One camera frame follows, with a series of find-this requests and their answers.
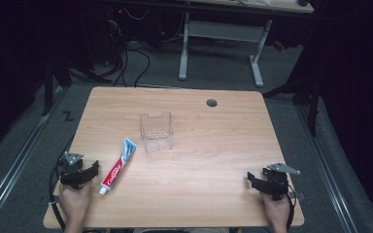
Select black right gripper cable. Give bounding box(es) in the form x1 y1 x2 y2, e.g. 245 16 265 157
285 183 297 231

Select clear plastic container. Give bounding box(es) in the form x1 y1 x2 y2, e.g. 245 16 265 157
139 111 175 153

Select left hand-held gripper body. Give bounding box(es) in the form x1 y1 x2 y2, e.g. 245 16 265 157
57 150 92 190

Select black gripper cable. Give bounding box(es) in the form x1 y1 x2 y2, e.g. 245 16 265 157
49 156 66 231
285 183 297 231

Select black zigzag floor tape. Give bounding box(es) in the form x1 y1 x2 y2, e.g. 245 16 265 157
61 110 76 122

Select person's right hand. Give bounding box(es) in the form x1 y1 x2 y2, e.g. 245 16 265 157
259 191 291 227

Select black floor cables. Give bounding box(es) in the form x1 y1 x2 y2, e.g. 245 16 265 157
103 6 152 88

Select red and blue toothpaste tube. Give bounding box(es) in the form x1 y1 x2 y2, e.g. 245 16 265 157
98 137 138 196

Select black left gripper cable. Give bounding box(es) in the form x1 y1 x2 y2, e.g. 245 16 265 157
49 156 66 231

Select white-framed wooden desk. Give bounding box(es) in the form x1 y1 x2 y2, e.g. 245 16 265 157
177 0 315 89

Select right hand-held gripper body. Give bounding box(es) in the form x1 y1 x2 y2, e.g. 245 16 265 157
260 162 302 202

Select black metal stand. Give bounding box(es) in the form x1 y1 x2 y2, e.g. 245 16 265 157
41 52 113 117
261 62 322 138

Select person's left hand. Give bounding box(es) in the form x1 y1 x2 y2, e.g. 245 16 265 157
58 180 93 225

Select metal floor rail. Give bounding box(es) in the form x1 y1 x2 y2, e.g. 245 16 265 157
0 86 70 229
294 104 359 233

